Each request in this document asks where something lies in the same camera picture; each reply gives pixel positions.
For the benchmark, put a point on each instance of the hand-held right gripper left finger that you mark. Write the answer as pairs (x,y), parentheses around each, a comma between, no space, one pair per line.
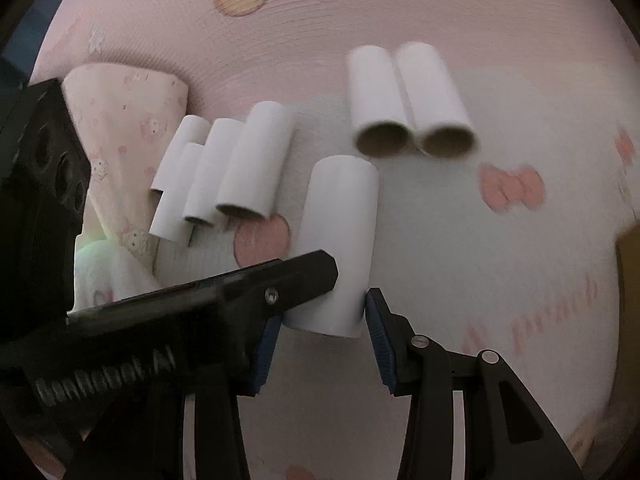
(263,360)

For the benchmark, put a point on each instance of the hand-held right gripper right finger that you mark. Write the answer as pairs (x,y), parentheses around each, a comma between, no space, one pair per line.
(382,340)

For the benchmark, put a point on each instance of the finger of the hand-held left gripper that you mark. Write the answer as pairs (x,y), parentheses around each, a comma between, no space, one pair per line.
(240,300)

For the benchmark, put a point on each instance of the white cardboard tube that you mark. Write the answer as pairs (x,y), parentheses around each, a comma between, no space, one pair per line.
(340,220)
(432,90)

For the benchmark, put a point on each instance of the white foam block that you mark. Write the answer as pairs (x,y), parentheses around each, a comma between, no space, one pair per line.
(375,95)
(215,170)
(172,200)
(188,132)
(255,160)

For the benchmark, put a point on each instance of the pale printed folded cloth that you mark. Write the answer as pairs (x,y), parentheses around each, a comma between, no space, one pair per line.
(125,125)

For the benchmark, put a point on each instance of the pink printed blanket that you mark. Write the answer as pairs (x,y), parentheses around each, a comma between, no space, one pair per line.
(450,240)

